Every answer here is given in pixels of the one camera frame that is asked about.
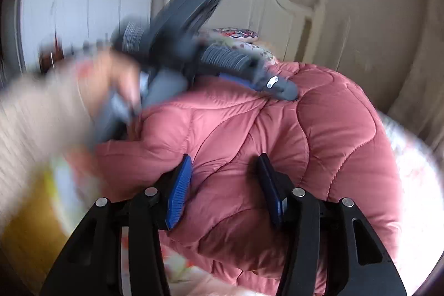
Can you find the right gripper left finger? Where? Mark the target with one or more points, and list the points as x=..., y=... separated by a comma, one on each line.
x=138, y=229

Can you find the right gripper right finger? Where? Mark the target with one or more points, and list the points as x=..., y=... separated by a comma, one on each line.
x=356, y=261

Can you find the pink quilted down jacket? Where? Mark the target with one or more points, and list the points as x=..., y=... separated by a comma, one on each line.
x=330, y=142

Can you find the person's left hand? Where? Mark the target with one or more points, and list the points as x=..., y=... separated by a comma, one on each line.
x=106, y=72

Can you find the colourful patterned pillow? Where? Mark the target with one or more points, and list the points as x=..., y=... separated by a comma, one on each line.
x=244, y=35

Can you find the floral bed sheet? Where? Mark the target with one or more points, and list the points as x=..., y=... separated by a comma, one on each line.
x=104, y=212

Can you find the beige plush pillow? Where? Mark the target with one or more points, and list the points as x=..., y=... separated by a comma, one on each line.
x=258, y=49

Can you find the white headboard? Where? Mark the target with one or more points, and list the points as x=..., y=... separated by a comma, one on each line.
x=293, y=30

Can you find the striped beige curtain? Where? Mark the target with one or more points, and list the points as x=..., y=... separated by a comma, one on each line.
x=419, y=105

